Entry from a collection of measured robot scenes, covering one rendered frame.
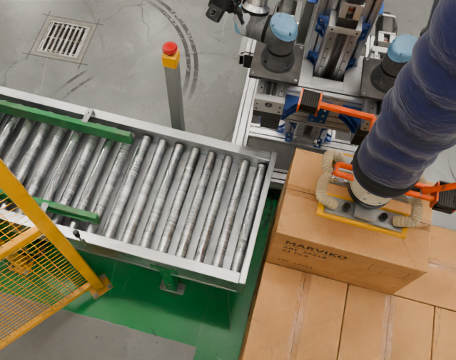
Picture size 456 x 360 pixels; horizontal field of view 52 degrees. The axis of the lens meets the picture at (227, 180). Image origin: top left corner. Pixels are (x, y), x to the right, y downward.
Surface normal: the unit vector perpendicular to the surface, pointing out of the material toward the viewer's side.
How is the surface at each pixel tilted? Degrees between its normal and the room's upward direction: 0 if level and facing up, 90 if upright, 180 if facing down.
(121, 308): 0
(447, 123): 80
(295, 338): 0
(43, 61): 0
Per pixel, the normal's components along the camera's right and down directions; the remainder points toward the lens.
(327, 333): 0.04, -0.44
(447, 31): -0.92, 0.24
